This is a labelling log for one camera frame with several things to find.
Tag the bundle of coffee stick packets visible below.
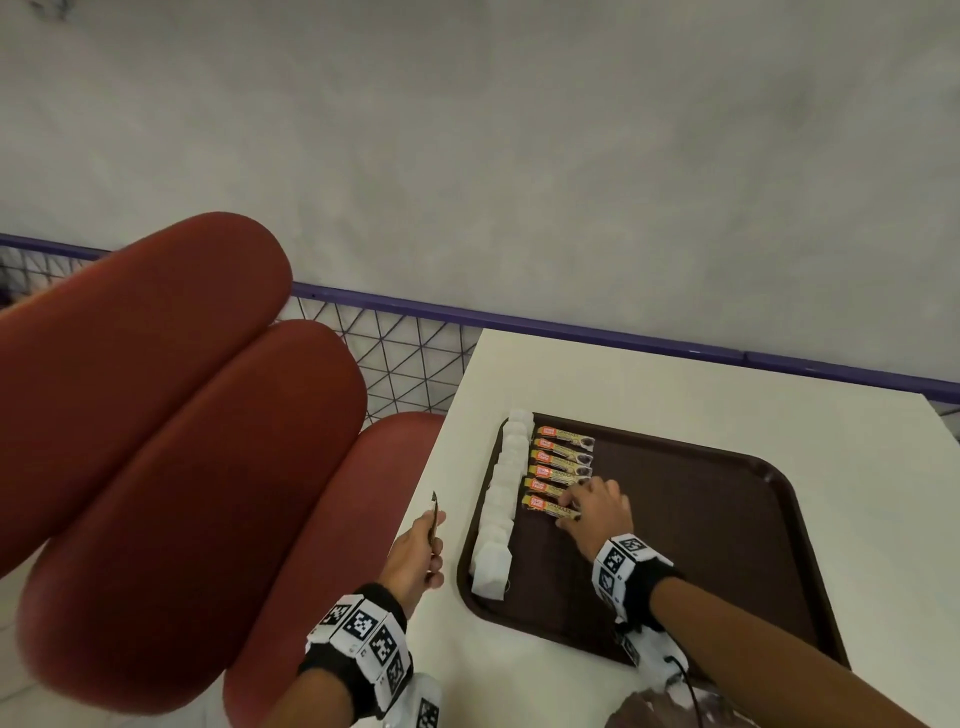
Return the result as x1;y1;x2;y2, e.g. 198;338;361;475
427;491;444;579

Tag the left wristband with marker tags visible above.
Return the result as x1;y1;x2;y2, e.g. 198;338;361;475
298;583;415;721

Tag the black right camera cable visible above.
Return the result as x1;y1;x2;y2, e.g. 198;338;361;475
663;656;705;728

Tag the row of coffee stick packets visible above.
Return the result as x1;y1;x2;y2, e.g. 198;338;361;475
524;425;598;498

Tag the right wristband with marker tags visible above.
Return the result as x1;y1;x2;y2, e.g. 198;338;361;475
590;532;684;631

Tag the row of white sachets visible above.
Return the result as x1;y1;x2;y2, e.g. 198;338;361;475
468;408;535;601

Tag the purple mesh railing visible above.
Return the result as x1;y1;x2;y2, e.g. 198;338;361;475
0;232;960;444

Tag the black gold coffee stick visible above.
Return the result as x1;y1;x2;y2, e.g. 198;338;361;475
521;493;585;521

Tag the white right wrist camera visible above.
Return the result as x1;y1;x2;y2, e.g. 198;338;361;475
614;626;691;695

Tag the pile of brown sugar packets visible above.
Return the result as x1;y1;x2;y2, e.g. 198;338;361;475
603;688;740;728

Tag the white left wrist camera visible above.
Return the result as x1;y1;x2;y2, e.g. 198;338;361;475
389;673;444;728

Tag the wristband with marker tags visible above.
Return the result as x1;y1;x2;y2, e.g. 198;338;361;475
590;532;684;631
298;583;415;721

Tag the person's left hand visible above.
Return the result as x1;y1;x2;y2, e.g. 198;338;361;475
377;509;448;613

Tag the person's right forearm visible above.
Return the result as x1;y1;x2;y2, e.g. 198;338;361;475
648;577;931;728

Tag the red padded chair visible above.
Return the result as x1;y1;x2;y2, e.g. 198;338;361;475
0;212;448;728

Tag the brown plastic tray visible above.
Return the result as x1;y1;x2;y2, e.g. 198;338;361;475
457;412;851;684

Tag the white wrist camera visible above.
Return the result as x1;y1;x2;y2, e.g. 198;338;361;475
614;626;691;695
389;673;444;728

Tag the person's right hand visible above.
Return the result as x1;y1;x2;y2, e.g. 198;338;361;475
554;477;635;564

